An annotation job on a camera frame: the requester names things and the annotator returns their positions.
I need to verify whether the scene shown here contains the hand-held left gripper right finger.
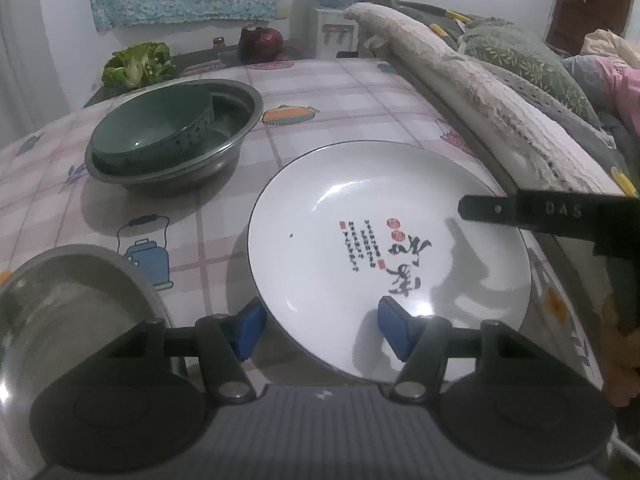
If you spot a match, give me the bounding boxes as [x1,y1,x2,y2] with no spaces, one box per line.
[376,296,528,402]

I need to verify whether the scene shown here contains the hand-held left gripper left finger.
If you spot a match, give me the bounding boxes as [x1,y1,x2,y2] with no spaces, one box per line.
[107,296,268,403]

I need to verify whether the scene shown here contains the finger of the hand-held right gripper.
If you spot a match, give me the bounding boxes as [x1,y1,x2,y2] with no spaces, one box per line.
[457,192,521,227]

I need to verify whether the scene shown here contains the white printed plate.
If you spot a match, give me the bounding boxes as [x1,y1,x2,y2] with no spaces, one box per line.
[247,141,532,381]

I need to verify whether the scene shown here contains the wide-rim steel basin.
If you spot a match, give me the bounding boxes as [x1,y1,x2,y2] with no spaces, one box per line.
[84,78,264,197]

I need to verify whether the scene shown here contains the green ceramic bowl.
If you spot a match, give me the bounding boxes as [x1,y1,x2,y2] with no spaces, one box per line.
[91,85,215,170]

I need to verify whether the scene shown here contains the person's right hand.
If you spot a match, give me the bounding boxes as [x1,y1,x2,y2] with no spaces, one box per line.
[601,295,640,408]

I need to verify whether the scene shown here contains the white rolled quilt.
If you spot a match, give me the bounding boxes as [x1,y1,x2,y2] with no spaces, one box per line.
[346,2,626,196]

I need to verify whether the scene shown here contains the blue-grey pillow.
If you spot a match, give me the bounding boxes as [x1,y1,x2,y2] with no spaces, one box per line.
[562,55,617,112]

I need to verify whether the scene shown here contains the pink blanket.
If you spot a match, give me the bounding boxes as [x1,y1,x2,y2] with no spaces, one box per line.
[597,57,640,137]

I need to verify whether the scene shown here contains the green patterned pillow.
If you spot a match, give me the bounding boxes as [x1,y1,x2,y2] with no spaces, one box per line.
[460,25,601,129]

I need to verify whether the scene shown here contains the cream cloth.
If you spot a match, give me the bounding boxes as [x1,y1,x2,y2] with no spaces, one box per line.
[580,29,640,69]

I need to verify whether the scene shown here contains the brown wooden door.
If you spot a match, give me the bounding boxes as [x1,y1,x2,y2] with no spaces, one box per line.
[545,0,633,56]

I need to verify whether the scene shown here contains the large steel bowl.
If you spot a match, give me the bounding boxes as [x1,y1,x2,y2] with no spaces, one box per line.
[0,245,176,480]

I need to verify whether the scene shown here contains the grey blanket with yellow print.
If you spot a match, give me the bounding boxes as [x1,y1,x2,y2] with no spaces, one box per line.
[400,0,640,197]

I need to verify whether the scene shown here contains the white water dispenser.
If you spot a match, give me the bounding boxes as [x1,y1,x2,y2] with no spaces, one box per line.
[312,6,359,60]

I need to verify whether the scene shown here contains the dark low table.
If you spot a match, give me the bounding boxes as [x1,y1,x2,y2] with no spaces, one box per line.
[82,42,301,108]

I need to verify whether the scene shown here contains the green leafy lettuce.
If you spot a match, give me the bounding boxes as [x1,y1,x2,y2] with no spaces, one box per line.
[101,42,176,89]

